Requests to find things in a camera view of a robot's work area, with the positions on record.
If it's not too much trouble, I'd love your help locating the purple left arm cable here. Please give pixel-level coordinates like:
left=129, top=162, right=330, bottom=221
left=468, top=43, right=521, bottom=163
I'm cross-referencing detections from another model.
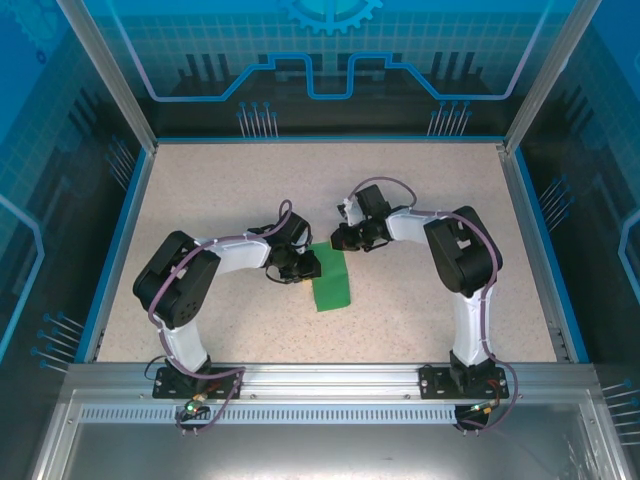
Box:
left=147, top=199, right=294, bottom=436

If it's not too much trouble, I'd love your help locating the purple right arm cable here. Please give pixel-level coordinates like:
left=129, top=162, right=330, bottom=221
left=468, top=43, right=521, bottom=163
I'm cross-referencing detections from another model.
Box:
left=349, top=177, right=519, bottom=434

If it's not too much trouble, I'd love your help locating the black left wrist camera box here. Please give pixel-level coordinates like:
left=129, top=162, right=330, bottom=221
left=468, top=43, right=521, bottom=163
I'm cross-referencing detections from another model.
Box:
left=277, top=212, right=314, bottom=250

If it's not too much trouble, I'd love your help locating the slotted grey cable duct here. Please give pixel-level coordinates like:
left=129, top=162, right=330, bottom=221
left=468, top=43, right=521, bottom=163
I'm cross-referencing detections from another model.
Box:
left=79, top=405, right=586, bottom=426

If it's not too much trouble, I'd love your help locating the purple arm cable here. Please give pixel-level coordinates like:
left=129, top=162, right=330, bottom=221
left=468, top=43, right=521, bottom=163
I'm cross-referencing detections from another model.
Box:
left=349, top=177, right=519, bottom=434
left=147, top=199, right=294, bottom=436

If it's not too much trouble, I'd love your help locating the green cloth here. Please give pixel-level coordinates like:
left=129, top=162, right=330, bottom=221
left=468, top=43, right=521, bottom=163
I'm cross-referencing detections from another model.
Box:
left=305, top=240, right=353, bottom=314

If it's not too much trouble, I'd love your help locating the aluminium front tray panel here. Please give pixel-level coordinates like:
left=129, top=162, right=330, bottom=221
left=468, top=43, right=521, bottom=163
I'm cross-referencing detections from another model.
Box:
left=29, top=389, right=631, bottom=480

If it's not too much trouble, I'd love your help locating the aluminium frame post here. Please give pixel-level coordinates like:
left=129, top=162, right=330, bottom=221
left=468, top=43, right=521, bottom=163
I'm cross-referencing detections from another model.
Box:
left=54, top=0, right=159, bottom=151
left=502, top=0, right=604, bottom=154

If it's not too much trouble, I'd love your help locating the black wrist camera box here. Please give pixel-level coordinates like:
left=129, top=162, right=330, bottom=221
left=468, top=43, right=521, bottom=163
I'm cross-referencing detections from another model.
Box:
left=277, top=212, right=314, bottom=250
left=337, top=183, right=391, bottom=226

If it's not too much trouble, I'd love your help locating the aluminium mounting rail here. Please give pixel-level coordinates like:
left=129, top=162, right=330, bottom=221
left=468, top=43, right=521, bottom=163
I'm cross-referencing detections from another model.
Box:
left=67, top=363, right=596, bottom=399

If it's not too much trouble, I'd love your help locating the blue table border frame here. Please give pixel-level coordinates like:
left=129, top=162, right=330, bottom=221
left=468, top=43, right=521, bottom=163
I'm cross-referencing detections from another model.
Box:
left=82, top=134, right=591, bottom=365

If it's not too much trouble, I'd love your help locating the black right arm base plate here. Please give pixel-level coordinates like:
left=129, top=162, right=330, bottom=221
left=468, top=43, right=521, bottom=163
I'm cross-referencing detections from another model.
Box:
left=418, top=363, right=511, bottom=401

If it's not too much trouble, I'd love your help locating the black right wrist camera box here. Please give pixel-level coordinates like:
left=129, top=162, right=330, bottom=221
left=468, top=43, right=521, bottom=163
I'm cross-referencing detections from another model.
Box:
left=337, top=183, right=391, bottom=226

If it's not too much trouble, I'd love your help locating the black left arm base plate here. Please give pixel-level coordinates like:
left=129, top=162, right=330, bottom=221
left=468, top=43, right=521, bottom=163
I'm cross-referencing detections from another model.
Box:
left=152, top=364, right=246, bottom=401

